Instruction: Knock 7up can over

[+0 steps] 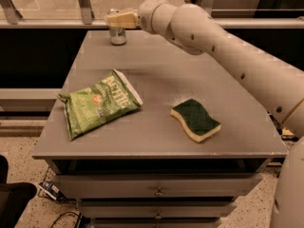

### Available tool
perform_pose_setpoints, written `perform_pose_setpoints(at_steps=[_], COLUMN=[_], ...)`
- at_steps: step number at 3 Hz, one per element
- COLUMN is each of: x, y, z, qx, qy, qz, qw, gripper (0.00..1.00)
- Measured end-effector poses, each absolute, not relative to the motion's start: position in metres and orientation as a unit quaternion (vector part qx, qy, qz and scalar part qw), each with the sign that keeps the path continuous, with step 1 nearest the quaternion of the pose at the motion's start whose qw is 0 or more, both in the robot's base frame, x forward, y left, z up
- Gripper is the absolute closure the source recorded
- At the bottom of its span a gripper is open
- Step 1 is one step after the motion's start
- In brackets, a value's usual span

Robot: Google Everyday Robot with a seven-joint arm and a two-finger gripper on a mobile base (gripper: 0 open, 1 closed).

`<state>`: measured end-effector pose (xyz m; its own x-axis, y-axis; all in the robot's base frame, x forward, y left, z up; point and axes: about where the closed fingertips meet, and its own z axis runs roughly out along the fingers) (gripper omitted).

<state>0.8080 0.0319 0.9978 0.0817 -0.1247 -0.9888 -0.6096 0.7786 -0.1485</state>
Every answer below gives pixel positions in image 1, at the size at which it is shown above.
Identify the silver green 7up can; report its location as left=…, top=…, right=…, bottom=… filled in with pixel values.
left=109, top=23, right=127, bottom=46

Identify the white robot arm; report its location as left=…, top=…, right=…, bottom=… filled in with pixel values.
left=104, top=0, right=304, bottom=228

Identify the green kettle chips bag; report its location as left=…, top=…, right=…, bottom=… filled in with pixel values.
left=57, top=69, right=143, bottom=141

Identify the grey drawer cabinet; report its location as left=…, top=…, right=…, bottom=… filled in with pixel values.
left=33, top=30, right=287, bottom=228

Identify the metal window railing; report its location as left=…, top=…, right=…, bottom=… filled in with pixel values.
left=0, top=0, right=304, bottom=29

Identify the green yellow sponge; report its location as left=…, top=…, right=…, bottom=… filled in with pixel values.
left=170, top=99, right=221, bottom=143

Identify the black chair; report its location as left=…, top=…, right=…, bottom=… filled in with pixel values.
left=0, top=156, right=37, bottom=228

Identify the yellow frame stand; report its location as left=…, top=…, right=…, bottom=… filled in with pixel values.
left=281, top=127, right=295, bottom=139

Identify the black floor cable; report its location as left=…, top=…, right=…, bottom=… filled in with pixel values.
left=49, top=210, right=84, bottom=228

